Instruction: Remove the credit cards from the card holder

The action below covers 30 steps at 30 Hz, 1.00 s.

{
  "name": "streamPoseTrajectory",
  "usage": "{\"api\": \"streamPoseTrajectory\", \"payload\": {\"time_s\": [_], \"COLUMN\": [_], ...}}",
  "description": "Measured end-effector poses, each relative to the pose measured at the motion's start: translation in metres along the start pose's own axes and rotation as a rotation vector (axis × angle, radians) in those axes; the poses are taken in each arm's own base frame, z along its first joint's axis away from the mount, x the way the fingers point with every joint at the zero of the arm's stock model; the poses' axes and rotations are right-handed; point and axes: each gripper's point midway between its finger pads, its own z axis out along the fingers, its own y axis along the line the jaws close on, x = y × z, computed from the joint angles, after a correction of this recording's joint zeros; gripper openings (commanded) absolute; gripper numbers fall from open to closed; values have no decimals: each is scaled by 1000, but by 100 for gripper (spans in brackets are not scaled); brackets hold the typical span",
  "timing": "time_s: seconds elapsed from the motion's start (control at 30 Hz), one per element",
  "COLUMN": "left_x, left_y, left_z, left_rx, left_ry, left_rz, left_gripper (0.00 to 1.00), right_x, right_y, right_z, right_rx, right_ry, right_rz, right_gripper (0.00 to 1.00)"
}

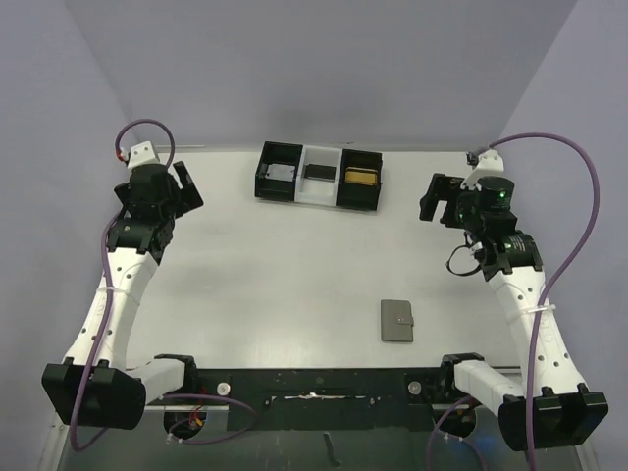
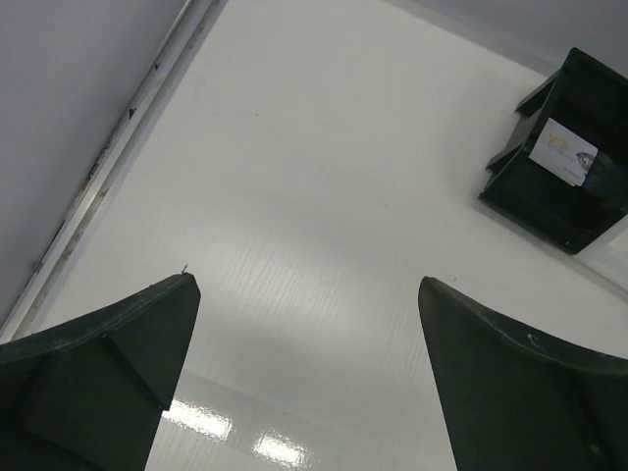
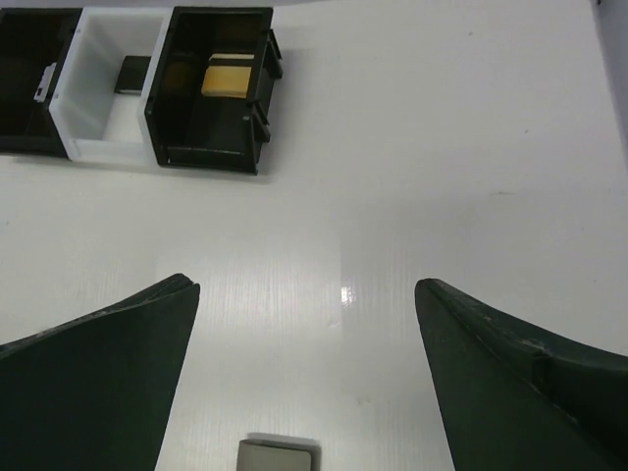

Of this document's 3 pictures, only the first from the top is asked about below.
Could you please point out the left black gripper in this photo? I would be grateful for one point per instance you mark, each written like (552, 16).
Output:
(186, 187)

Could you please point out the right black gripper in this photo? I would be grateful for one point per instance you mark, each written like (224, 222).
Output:
(437, 197)

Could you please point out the black white three-bin tray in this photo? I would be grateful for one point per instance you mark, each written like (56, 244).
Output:
(338, 193)

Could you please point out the grey leather card holder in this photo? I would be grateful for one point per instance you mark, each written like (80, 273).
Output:
(396, 321)

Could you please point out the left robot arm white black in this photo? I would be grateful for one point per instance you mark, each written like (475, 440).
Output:
(93, 385)

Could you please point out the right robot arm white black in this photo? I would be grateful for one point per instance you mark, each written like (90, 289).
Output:
(552, 406)

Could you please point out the gold card in right bin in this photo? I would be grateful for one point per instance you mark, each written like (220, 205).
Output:
(362, 176)

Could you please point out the silver card in left bin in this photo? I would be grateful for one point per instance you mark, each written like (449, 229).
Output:
(280, 172)

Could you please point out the black card in middle bin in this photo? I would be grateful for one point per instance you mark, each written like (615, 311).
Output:
(320, 172)

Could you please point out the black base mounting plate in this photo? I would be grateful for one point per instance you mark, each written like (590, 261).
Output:
(328, 400)

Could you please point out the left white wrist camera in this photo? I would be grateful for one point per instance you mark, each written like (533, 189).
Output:
(141, 154)

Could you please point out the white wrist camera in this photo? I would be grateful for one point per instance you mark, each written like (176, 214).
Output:
(141, 154)
(483, 163)

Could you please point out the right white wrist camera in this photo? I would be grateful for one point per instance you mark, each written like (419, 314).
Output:
(483, 163)

